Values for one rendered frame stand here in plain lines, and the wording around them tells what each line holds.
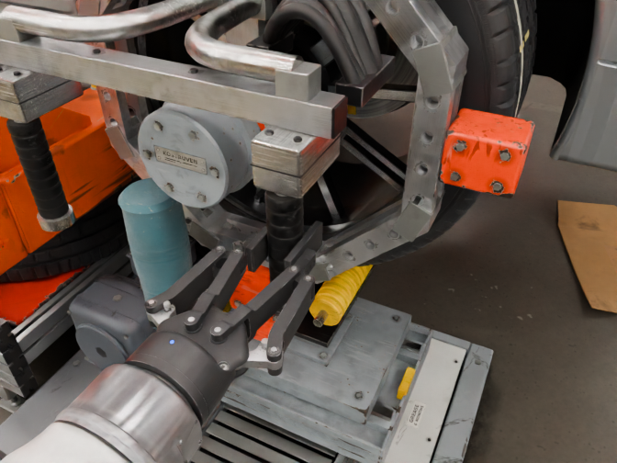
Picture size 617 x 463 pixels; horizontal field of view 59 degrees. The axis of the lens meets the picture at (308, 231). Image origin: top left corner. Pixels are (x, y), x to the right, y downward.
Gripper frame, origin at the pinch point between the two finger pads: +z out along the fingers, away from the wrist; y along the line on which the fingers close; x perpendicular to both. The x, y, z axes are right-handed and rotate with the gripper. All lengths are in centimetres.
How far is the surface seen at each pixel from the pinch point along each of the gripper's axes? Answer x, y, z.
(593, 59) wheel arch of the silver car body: 8, 24, 46
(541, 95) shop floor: -83, 12, 259
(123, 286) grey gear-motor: -42, -49, 19
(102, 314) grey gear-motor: -43, -48, 12
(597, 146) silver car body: -5, 28, 46
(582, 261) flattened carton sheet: -82, 42, 124
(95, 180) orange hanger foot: -25, -60, 29
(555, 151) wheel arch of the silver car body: -7, 22, 46
